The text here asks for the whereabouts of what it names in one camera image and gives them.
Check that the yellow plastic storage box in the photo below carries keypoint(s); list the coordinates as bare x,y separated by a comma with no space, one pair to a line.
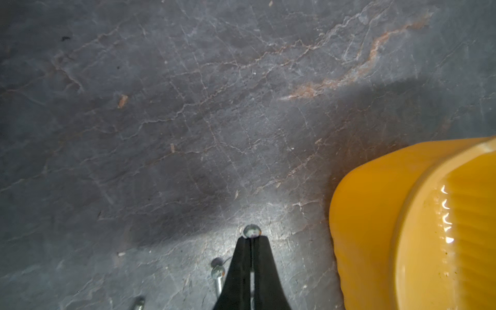
415,229

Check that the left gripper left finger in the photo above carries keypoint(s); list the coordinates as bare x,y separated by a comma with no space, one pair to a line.
236,292

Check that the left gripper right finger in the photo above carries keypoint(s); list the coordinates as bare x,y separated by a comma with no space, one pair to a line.
268,291

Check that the silver screw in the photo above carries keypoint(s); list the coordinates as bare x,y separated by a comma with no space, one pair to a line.
138,304
217,274
252,231

